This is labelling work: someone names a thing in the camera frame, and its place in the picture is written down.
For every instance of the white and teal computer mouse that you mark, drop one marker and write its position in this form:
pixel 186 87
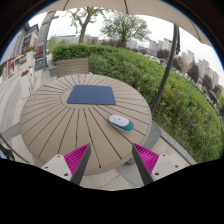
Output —
pixel 120 122

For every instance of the round leafy green tree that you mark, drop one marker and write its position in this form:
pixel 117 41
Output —
pixel 125 28

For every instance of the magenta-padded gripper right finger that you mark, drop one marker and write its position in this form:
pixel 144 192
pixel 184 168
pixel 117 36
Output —
pixel 164 166

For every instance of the tall grey sign pillar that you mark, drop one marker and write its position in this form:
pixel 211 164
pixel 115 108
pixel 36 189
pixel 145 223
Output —
pixel 41 36

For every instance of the white square planter box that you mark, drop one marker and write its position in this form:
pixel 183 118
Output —
pixel 26 85

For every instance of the dark curved umbrella pole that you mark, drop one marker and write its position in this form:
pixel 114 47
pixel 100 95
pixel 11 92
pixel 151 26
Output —
pixel 166 71

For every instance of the distant apartment buildings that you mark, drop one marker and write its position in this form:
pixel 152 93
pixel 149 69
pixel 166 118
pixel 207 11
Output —
pixel 166 44

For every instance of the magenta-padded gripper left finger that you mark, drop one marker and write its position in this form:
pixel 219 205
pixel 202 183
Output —
pixel 59 166

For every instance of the tall white planter with flowers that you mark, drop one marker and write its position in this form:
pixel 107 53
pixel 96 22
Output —
pixel 30 58

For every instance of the storefront building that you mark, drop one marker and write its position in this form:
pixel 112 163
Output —
pixel 18 46

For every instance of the blue rectangular mouse pad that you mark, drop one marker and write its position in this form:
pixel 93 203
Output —
pixel 91 95

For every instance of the bare-trunked sparse tree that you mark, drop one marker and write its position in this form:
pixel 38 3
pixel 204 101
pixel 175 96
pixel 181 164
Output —
pixel 83 28

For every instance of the brown slatted wooden chair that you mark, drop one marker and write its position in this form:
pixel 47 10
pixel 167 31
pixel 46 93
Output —
pixel 72 66

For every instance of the beige patio umbrella canopy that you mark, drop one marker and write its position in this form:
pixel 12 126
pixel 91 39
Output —
pixel 140 7

